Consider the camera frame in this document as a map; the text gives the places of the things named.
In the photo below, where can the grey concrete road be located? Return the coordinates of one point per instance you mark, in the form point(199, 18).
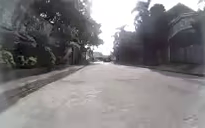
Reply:
point(110, 100)

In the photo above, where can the group of tall trees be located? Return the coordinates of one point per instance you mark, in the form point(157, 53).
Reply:
point(146, 36)

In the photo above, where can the row of dark trees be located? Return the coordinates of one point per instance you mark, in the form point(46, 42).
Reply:
point(53, 30)

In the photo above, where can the concrete gutter strip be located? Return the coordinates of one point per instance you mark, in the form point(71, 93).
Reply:
point(26, 87)

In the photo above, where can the raised concrete verge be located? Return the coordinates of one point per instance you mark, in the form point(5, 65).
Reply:
point(183, 69)

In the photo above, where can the grey house with fence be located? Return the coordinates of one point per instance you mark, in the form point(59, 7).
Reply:
point(186, 40)

